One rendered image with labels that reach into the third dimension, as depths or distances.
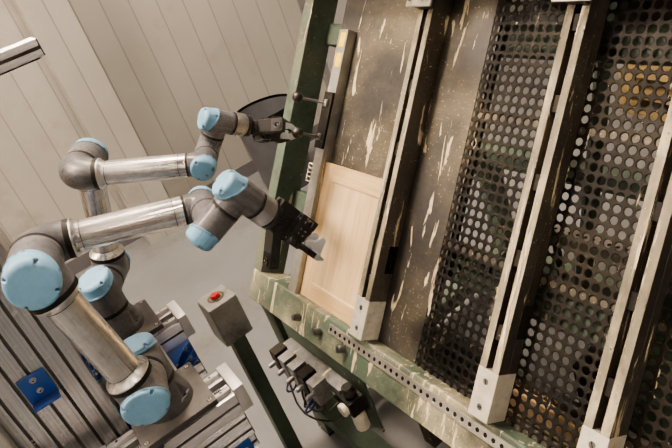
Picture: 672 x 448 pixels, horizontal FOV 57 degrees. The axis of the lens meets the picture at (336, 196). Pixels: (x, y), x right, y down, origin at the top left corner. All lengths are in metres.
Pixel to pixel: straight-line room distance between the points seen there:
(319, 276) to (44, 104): 3.37
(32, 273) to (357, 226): 1.02
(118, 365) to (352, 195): 0.92
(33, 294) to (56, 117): 3.78
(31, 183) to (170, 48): 1.50
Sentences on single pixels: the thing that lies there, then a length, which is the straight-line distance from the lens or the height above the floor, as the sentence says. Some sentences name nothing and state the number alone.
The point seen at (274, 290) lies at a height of 0.88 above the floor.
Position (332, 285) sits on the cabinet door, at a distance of 2.12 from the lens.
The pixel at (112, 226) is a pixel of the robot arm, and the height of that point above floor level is 1.60.
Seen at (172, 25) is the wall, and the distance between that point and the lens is 5.31.
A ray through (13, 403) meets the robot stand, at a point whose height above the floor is 1.23.
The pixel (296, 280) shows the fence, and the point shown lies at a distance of 2.26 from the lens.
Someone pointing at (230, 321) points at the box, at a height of 0.84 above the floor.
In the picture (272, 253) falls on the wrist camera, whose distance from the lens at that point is 1.51.
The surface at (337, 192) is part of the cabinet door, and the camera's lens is 2.13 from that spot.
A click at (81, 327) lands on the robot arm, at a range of 1.52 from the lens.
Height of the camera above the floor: 2.17
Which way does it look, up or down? 27 degrees down
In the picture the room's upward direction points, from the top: 20 degrees counter-clockwise
